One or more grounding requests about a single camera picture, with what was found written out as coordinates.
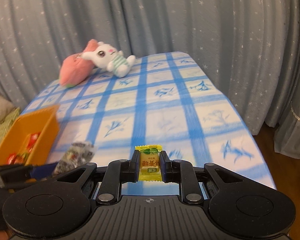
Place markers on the white bunny plush toy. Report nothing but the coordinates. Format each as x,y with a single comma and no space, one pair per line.
107,57

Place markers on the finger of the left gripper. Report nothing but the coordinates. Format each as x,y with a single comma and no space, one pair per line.
43,171
15,172

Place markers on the pink peach plush toy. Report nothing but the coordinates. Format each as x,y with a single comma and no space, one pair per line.
74,70

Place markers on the red square snack packet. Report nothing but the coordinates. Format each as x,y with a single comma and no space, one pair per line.
17,158

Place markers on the green zigzag cushion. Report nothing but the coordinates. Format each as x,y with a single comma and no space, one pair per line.
7,122

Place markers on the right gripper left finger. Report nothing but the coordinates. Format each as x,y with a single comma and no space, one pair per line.
134,167

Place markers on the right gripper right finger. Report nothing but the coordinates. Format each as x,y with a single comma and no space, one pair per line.
165,166

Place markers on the grey printed snack packet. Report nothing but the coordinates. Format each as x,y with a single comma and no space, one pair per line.
78,154

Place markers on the orange plastic bin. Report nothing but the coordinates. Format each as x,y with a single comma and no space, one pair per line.
15,141

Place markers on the red festive candy packet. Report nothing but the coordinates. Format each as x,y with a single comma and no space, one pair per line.
32,141

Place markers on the grey star curtain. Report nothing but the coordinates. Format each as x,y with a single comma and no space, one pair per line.
250,49

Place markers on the yellow candy packet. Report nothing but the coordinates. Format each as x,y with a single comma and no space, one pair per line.
149,162

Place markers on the blue checked tablecloth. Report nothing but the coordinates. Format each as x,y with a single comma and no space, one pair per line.
166,100

